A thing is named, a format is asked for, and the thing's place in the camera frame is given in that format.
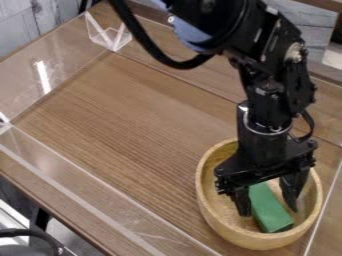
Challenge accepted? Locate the black cable lower left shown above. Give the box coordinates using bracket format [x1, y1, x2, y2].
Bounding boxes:
[0, 228, 66, 256]

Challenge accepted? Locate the black metal table bracket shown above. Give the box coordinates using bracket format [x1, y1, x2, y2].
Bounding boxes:
[28, 207, 79, 256]

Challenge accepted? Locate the light brown wooden bowl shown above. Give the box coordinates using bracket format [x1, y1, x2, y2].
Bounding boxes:
[195, 138, 323, 251]

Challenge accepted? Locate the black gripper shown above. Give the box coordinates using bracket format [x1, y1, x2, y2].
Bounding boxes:
[214, 102, 318, 217]

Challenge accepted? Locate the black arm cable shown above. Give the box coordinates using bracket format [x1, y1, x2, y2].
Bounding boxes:
[108, 0, 215, 71]

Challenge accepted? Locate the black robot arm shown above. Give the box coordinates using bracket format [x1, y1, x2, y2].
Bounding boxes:
[162, 0, 318, 217]

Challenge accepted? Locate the clear acrylic tray enclosure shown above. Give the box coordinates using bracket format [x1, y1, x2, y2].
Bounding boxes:
[0, 18, 342, 256]

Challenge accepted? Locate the green rectangular block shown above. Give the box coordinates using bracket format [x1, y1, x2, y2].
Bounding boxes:
[250, 183, 294, 233]

